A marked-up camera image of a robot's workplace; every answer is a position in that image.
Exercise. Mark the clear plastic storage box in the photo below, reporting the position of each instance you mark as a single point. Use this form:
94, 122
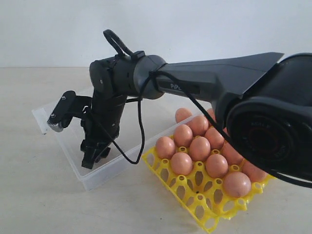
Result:
158, 118

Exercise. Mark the yellow plastic egg tray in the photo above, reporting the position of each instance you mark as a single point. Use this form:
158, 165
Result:
202, 196

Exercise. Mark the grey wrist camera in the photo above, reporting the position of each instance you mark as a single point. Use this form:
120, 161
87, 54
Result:
60, 110

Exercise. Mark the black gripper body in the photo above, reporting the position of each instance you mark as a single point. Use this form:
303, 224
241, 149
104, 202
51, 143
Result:
101, 122

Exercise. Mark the brown egg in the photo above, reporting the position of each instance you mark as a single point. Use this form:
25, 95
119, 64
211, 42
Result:
236, 184
215, 139
182, 114
199, 125
181, 163
183, 135
199, 149
226, 130
216, 166
254, 173
211, 117
165, 147
231, 155

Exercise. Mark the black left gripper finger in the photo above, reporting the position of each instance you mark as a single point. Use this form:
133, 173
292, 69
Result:
90, 156

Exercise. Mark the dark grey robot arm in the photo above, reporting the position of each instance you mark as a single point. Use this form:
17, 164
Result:
264, 101

